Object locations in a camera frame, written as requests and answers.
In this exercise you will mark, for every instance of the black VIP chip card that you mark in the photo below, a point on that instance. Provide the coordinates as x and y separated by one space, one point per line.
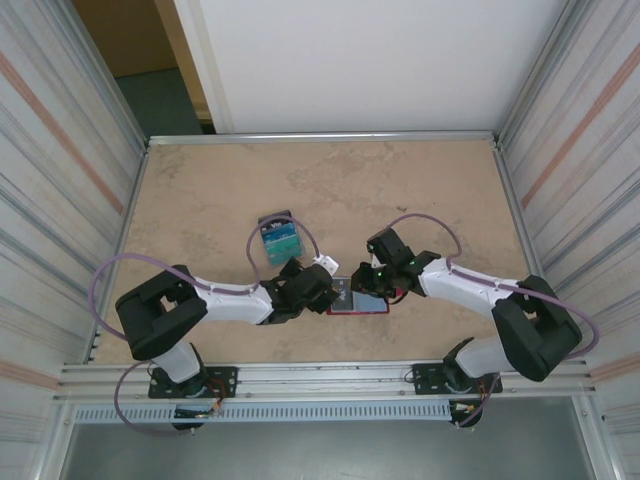
345 300

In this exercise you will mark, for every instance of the red leather card holder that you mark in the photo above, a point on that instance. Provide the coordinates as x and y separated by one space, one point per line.
360 313

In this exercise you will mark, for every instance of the teal VIP card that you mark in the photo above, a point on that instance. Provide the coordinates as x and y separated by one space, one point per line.
286 254

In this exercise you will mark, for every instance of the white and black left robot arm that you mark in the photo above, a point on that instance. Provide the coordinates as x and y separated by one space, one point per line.
230 302

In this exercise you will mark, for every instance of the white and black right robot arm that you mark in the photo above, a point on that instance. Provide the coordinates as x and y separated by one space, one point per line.
465 282

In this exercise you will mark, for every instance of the blue card in sleeve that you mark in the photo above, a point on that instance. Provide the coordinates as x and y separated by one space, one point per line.
370 302

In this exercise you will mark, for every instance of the clear acrylic card stand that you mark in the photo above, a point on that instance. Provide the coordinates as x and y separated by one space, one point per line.
296 260

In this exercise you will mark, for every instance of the blue plastic card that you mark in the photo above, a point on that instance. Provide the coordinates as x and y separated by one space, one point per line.
282 241

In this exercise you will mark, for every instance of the plain black card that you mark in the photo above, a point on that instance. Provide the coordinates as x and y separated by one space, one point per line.
275 215

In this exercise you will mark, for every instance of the grey metal lower shelf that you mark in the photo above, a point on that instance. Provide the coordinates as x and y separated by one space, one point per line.
325 455

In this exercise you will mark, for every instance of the small green circuit board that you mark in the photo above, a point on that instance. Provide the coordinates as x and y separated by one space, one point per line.
192 413

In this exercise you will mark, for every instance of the translucent ribbed side panel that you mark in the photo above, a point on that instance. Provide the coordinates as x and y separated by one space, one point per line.
40 175
600 175

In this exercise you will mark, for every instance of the brown wooden door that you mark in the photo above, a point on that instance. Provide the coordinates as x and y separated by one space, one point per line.
135 35

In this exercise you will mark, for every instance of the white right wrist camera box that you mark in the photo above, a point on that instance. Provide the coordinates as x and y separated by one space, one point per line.
373 260

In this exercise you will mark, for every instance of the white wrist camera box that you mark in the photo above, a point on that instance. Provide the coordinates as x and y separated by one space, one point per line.
373 260
326 262

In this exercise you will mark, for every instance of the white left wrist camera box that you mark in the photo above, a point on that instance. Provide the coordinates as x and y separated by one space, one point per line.
326 262

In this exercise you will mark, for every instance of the wide aluminium mounting rail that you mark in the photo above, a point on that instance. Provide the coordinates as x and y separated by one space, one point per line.
325 372

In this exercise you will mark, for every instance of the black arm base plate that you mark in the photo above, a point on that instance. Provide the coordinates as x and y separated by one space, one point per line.
422 380
227 382

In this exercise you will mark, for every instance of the aluminium side rail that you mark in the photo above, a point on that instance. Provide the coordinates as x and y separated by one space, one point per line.
507 180
137 180

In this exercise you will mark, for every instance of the aluminium cross rail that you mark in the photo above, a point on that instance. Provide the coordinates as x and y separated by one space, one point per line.
325 136

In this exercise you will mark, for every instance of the aluminium frame post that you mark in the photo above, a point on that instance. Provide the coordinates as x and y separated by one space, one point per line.
535 75
111 75

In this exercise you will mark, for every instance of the white door frame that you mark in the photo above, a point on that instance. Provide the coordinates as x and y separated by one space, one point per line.
200 50

